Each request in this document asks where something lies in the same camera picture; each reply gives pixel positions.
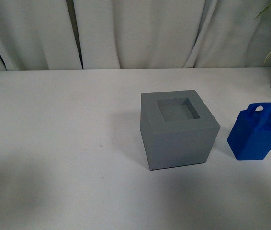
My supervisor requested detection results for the blue handled insert part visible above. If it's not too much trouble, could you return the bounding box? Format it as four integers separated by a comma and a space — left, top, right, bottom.
227, 102, 271, 160

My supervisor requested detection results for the gray cube base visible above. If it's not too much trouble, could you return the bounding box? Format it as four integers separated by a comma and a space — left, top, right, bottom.
140, 90, 220, 170

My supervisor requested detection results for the white curtain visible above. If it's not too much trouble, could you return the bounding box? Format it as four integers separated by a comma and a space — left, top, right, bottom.
0, 0, 271, 71

